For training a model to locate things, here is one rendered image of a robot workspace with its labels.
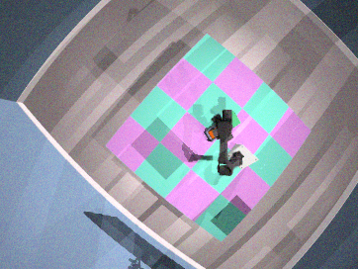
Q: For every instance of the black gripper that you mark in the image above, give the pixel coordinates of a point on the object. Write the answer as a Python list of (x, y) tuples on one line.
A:
[(215, 119)]

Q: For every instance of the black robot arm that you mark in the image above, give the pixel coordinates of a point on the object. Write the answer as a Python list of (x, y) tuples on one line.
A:
[(222, 131)]

